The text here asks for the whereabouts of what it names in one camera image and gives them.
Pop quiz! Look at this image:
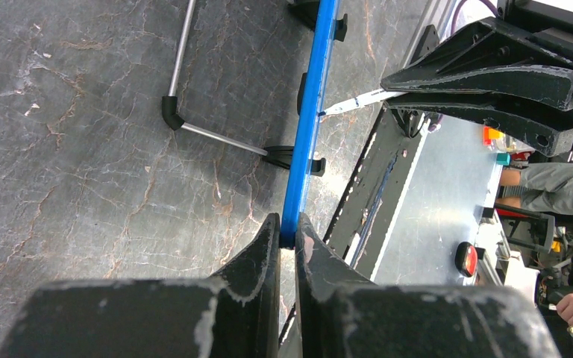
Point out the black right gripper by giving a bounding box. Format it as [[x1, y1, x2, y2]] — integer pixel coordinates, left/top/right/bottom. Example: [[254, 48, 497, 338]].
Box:
[[381, 18, 573, 161]]

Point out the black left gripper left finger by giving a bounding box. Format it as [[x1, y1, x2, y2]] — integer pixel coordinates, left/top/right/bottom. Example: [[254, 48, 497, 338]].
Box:
[[0, 213, 280, 357]]

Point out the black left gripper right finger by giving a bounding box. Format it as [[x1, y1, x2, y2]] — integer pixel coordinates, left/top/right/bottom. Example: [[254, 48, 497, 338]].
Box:
[[295, 215, 560, 357]]

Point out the whiteboard marker pen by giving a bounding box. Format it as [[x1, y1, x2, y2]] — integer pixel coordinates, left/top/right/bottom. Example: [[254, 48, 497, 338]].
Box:
[[318, 89, 405, 116]]

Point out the blue framed whiteboard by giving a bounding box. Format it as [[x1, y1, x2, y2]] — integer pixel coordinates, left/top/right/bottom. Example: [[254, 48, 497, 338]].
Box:
[[280, 0, 340, 249]]

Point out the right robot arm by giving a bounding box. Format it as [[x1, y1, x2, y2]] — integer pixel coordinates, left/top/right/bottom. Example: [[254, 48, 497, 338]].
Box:
[[381, 1, 573, 157]]

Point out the black whiteboard foot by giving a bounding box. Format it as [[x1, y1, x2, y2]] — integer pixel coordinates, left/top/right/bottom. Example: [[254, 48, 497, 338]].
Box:
[[334, 13, 348, 42], [310, 158, 326, 177]]

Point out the bystander grey shorts leg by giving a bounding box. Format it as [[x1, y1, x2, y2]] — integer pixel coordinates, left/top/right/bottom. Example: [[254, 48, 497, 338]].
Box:
[[496, 163, 573, 216]]

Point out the red emergency stop button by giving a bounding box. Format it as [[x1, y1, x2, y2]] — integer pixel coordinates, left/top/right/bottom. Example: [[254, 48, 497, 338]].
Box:
[[454, 242, 478, 277]]

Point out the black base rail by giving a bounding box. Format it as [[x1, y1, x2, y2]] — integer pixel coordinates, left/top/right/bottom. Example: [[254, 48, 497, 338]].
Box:
[[323, 108, 430, 279]]

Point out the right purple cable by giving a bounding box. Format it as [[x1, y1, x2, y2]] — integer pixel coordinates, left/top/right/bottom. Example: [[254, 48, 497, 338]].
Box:
[[450, 0, 500, 36]]

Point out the whiteboard metal stand wire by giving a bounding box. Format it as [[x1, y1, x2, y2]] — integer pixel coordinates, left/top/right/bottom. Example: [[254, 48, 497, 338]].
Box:
[[161, 0, 295, 170]]

